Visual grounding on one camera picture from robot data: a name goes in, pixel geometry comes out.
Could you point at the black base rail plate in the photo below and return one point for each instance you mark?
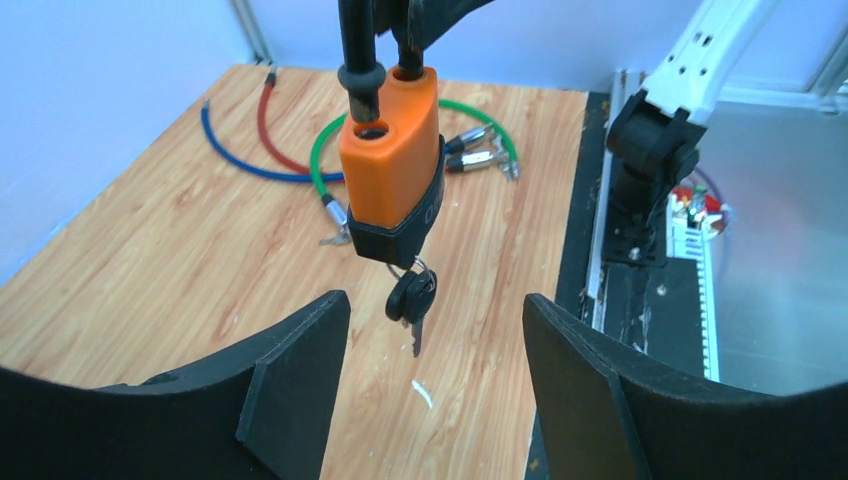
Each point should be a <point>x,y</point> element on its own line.
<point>607,311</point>

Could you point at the orange black padlock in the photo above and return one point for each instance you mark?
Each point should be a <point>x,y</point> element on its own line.
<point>390,147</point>

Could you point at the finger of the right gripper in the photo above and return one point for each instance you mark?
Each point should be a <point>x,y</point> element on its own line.
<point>418,24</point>

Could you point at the blue cable lock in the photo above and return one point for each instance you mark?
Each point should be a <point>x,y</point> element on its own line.
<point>261,158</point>

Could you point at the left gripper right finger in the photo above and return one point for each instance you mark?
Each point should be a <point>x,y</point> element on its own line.
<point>662,411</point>

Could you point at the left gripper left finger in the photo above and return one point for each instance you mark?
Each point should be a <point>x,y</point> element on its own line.
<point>260,408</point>

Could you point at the black padlock keys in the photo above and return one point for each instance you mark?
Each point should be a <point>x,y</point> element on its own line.
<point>411,298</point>

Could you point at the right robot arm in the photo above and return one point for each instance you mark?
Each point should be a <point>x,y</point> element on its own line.
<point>657,132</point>

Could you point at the red cable lock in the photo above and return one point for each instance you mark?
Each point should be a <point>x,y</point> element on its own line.
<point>278,132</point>

